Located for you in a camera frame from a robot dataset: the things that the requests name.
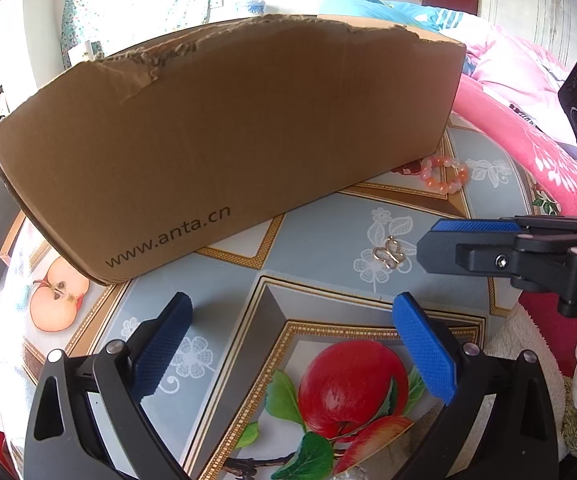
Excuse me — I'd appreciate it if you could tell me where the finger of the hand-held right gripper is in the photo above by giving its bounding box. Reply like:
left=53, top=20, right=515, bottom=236
left=416, top=216, right=577, bottom=293

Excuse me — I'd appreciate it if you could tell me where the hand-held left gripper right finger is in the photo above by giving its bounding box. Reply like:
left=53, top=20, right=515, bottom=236
left=393, top=292, right=562, bottom=480

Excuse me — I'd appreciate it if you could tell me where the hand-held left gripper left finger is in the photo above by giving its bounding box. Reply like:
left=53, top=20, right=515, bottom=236
left=23, top=291, right=194, bottom=480

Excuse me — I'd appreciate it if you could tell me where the gold butterfly charm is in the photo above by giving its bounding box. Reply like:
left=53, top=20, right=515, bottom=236
left=373, top=240, right=407, bottom=270

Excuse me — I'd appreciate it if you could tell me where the brown cardboard box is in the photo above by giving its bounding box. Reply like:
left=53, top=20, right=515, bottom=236
left=0, top=14, right=468, bottom=287

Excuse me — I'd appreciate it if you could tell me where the white fluffy towel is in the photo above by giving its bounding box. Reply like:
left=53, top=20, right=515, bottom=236
left=483, top=302, right=577, bottom=461

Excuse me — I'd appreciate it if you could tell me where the pink floral blanket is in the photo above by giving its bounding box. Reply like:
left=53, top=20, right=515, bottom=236
left=451, top=25, right=577, bottom=221

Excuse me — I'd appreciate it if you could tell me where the fruit print tablecloth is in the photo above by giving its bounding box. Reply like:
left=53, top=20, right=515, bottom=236
left=0, top=125, right=562, bottom=480

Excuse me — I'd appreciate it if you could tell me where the blue blanket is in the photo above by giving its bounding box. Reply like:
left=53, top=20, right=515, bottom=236
left=319, top=0, right=464, bottom=36

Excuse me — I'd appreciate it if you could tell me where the floral curtain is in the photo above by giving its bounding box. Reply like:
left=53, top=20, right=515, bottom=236
left=61, top=0, right=219, bottom=71

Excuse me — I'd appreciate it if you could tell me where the pink bead bracelet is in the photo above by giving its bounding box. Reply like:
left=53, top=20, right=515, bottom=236
left=420, top=156, right=469, bottom=196

